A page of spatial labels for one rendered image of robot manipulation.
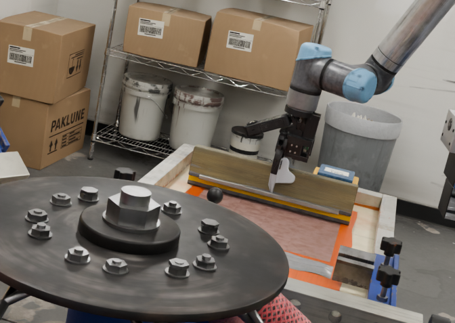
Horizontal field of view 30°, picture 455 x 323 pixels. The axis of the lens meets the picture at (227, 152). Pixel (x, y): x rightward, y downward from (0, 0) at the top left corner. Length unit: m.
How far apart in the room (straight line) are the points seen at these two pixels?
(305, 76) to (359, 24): 3.32
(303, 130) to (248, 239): 1.18
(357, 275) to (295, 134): 0.48
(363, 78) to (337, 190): 0.29
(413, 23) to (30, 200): 1.29
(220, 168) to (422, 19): 0.59
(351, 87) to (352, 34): 3.37
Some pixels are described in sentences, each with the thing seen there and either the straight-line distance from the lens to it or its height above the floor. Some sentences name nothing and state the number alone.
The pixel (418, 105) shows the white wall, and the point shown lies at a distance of 5.28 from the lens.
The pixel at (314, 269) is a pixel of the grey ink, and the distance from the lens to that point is 1.71.
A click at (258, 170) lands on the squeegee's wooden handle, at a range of 2.01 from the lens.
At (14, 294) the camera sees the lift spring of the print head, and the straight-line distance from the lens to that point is 0.71.
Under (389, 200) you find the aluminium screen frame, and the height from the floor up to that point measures 0.99.
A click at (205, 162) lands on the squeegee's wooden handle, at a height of 1.02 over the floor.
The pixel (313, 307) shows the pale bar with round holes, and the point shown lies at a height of 1.02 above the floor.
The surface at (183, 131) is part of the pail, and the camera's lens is 5.10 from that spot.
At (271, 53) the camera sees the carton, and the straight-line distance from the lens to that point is 4.82.
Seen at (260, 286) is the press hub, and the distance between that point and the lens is 0.71.
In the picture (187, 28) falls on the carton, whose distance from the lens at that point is 4.95.
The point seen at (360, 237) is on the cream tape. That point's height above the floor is 0.95.
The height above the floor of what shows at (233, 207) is 0.95.
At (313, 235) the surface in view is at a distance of 1.90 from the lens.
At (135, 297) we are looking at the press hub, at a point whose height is 1.31.
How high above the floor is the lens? 1.60
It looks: 16 degrees down
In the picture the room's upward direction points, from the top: 12 degrees clockwise
